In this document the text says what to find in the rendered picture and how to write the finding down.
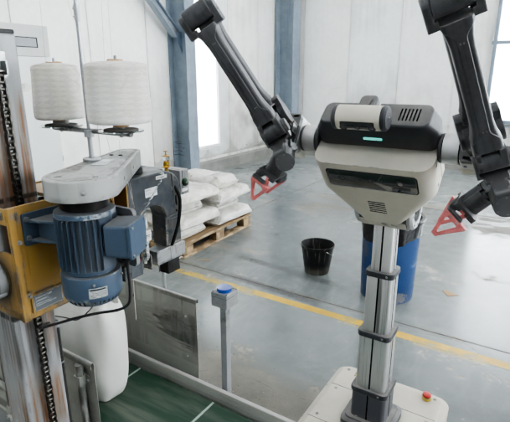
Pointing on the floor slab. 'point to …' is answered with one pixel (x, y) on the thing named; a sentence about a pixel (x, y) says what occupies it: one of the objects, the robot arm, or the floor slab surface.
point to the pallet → (216, 233)
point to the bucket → (316, 255)
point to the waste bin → (405, 260)
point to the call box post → (225, 349)
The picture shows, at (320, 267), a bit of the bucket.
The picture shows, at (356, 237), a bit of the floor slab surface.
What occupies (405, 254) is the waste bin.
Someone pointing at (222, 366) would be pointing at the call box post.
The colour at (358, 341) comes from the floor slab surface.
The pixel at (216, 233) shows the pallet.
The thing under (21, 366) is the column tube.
